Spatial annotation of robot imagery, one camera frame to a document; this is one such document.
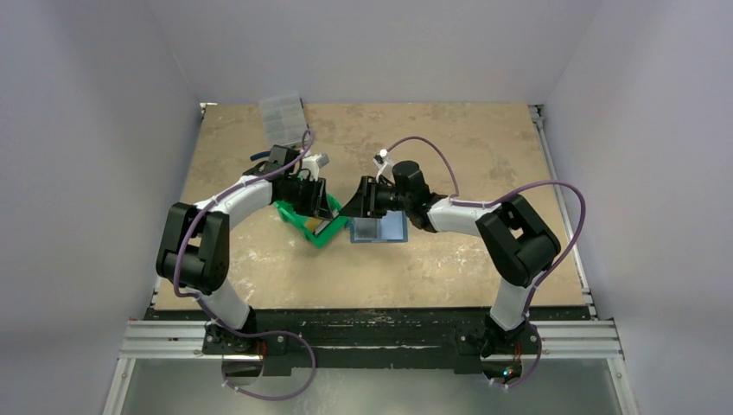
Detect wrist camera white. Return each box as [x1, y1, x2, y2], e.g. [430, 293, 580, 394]
[299, 152, 329, 181]
[373, 149, 395, 182]

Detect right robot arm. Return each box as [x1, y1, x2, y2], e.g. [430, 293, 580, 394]
[340, 161, 561, 352]

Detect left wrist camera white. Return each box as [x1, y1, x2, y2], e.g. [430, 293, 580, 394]
[299, 152, 329, 181]

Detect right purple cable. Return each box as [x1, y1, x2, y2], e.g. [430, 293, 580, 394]
[385, 136, 588, 322]

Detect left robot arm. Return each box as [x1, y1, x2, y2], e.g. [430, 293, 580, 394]
[155, 145, 336, 354]

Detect blue handled pliers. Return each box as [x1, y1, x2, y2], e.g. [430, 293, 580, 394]
[250, 150, 271, 162]

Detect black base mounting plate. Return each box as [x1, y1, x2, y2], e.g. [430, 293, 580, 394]
[143, 306, 591, 380]

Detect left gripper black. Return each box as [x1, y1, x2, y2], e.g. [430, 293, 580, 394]
[280, 176, 333, 220]

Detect green plastic bin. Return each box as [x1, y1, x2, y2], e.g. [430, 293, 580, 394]
[273, 195, 348, 249]

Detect blue card holder wallet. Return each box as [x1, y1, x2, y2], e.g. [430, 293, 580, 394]
[348, 211, 408, 243]

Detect clear plastic organizer box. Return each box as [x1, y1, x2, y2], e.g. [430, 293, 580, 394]
[258, 93, 309, 146]

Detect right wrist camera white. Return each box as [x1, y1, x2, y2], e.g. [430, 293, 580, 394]
[373, 149, 395, 182]

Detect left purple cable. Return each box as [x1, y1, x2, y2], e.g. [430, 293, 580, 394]
[171, 129, 316, 302]

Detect purple cable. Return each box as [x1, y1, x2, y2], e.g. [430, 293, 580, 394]
[385, 136, 588, 322]
[171, 129, 316, 302]

